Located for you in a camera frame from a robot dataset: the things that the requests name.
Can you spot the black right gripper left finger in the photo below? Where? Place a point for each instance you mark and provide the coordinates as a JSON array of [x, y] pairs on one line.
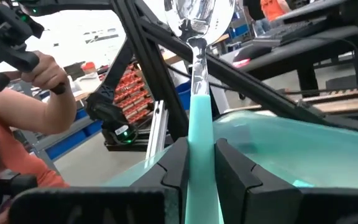
[[104, 205]]

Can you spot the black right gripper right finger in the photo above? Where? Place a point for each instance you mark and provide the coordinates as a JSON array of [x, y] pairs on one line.
[[275, 205]]

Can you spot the teal translucent plastic bin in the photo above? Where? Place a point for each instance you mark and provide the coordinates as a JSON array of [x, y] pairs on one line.
[[291, 149]]

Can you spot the blue storage crate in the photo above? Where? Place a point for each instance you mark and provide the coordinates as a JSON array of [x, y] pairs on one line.
[[64, 144], [183, 96]]

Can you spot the silver aluminium extrusion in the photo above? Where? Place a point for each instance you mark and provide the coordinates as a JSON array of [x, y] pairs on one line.
[[157, 130]]

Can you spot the person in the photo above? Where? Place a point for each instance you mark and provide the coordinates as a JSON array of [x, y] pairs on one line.
[[253, 9], [273, 9], [11, 155]]

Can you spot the red lidded jar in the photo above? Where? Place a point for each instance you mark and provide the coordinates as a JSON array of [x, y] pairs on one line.
[[89, 67]]

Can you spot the person's hand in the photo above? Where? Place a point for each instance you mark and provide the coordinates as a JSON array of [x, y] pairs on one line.
[[45, 73]]

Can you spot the black computer mouse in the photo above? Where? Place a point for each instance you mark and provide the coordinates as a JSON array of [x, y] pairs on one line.
[[250, 53]]

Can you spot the black desk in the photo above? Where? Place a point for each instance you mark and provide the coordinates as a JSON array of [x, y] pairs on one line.
[[306, 46]]

